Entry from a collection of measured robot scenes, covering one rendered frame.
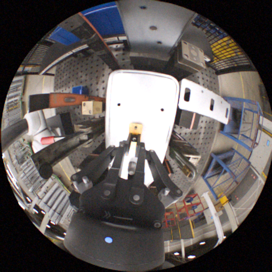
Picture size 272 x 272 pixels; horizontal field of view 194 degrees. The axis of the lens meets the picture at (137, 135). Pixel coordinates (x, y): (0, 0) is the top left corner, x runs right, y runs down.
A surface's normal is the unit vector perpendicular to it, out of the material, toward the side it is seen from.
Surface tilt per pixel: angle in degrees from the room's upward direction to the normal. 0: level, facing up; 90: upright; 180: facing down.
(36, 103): 90
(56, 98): 90
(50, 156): 81
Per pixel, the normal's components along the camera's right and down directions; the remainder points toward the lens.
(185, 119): -0.04, 0.36
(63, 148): 0.97, 0.18
